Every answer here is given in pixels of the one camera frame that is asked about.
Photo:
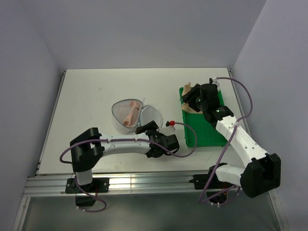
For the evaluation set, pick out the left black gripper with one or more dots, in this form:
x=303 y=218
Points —
x=151 y=125

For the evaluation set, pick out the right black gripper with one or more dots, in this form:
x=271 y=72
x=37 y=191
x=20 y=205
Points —
x=195 y=92

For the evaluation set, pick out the pink bra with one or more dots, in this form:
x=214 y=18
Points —
x=132 y=116

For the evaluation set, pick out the mesh laundry bag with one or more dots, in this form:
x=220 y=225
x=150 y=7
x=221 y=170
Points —
x=147 y=113

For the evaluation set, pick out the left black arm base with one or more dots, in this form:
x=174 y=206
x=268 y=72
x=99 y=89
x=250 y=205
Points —
x=98 y=185

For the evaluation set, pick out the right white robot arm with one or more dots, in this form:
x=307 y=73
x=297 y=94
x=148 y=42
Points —
x=261 y=172

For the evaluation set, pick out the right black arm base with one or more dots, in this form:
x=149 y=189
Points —
x=199 y=181

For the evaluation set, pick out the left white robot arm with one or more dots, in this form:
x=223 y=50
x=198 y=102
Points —
x=90 y=146

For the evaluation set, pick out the green plastic tray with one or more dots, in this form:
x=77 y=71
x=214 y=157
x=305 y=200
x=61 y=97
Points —
x=207 y=136

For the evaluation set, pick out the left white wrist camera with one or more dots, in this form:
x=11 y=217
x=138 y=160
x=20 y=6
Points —
x=169 y=128

